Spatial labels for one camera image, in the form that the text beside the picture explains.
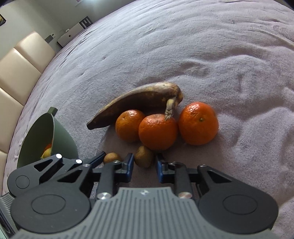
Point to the green plastic colander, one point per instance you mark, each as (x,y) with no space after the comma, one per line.
(62,140)

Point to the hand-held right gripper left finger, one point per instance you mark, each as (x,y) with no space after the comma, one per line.
(129,167)

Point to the dark wall switch panel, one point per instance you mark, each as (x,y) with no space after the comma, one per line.
(49,38)

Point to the overripe brown banana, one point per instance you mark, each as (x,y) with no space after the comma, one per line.
(137,98)

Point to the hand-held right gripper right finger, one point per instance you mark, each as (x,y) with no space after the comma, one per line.
(160,171)

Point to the white nightstand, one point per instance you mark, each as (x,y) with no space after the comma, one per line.
(69,36)

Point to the cream padded headboard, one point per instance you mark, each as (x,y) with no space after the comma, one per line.
(20,75)

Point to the small brown kiwi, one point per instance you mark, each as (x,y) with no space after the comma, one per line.
(143,156)
(112,157)

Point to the dark picture frame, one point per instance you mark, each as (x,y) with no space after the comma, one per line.
(2,19)

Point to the yellow-green apple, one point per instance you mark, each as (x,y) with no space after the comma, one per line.
(47,153)

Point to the orange tangerine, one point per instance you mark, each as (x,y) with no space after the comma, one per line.
(158,132)
(129,125)
(48,147)
(198,123)

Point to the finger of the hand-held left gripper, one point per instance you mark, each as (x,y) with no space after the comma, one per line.
(69,162)

